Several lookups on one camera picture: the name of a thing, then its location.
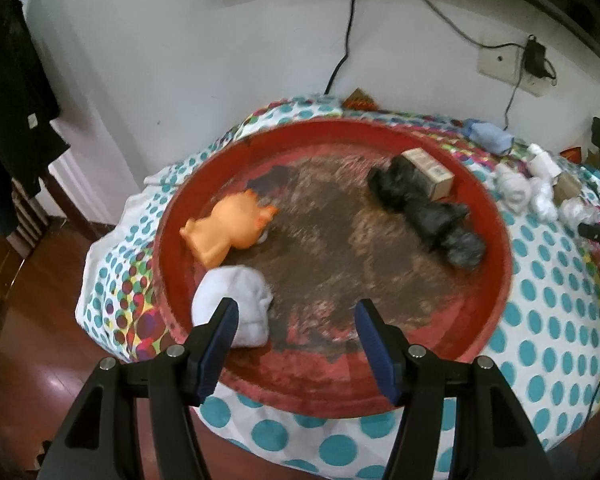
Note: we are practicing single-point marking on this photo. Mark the small orange patterned packet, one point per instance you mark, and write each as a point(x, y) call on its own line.
point(360, 100)

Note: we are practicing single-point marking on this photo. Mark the large white sock bundle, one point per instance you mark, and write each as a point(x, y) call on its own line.
point(230, 285)

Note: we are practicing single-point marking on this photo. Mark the polka dot tablecloth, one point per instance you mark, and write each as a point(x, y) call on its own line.
point(545, 320)

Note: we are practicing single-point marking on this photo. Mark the small printed cardboard box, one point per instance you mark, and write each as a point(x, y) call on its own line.
point(430, 172)

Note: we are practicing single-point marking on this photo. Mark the orange pig toy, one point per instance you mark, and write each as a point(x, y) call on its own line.
point(225, 230)

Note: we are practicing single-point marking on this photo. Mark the black sock bundle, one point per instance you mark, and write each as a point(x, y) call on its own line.
point(450, 240)

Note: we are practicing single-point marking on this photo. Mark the black power adapter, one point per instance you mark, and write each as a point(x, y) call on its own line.
point(534, 57)

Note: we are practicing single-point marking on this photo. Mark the white wall socket plate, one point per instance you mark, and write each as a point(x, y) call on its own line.
point(497, 62)

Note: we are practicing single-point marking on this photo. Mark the black plastic bag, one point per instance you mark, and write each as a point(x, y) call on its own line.
point(395, 185)

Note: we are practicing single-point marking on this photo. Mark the crumpled clear plastic bag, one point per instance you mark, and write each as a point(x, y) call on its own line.
point(575, 212)

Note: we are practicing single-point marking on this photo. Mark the small white sock ball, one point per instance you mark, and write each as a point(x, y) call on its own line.
point(542, 202)

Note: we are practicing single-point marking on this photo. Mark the white power outlet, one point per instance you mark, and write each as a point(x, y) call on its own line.
point(532, 85)

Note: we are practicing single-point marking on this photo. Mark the red packet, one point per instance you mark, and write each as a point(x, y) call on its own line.
point(572, 154)

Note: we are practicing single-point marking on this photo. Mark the grey white sock ball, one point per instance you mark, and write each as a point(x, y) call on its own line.
point(512, 187)

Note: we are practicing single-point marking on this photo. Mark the plain brown cardboard box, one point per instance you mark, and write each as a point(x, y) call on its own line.
point(570, 187)

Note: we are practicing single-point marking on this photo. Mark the black plug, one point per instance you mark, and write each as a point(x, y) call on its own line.
point(549, 72)

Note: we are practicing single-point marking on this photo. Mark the black hanging clothes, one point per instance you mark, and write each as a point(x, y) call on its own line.
point(15, 110)

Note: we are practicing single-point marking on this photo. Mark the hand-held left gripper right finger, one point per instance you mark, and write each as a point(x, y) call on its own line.
point(380, 360)

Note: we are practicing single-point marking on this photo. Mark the dark wooden chair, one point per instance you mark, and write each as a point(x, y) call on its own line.
point(27, 210)

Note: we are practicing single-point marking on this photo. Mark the red round tray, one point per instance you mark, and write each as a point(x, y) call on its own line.
point(330, 260)

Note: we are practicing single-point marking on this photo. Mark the light blue sock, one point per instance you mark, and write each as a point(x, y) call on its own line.
point(490, 137)

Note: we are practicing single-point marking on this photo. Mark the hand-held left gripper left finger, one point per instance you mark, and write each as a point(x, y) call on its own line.
point(215, 355)

